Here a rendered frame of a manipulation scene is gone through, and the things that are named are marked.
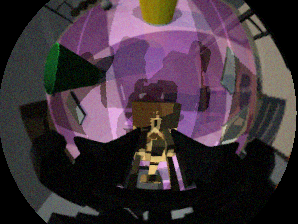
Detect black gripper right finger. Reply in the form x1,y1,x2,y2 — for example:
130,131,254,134
170,128,239,189

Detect yellow open cylinder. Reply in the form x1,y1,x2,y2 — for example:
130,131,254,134
138,0,178,27

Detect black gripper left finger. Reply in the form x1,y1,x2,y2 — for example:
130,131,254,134
73,128,141,188

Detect green cup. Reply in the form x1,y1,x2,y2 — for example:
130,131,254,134
43,43,100,96

